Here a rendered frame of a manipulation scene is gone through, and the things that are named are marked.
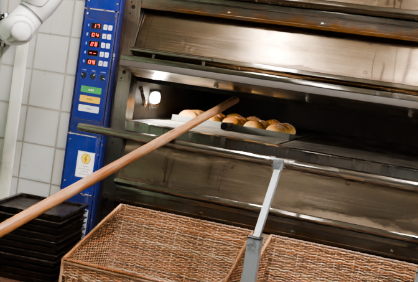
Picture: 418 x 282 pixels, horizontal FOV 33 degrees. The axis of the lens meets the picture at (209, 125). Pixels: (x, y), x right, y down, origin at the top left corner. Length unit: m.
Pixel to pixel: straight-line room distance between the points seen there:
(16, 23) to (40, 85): 0.57
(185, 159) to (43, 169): 0.61
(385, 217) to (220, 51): 0.87
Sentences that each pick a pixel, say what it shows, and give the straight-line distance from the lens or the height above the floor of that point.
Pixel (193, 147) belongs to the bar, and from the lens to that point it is 2.31.
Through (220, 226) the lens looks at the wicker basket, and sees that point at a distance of 2.67.
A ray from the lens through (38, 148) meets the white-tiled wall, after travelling 2.97.
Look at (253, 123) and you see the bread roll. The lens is 3.11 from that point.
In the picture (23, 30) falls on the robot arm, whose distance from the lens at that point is 2.45.
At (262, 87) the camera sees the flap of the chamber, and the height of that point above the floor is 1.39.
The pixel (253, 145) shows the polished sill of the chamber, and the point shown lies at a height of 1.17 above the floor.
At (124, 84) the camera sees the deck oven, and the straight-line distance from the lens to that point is 2.80.
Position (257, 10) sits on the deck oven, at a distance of 2.67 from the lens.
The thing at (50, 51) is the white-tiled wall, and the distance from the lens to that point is 2.95.
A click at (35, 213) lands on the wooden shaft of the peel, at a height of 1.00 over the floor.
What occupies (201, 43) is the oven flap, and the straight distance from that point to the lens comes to 2.70.
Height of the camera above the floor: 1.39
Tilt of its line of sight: 4 degrees down
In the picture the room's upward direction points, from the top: 8 degrees clockwise
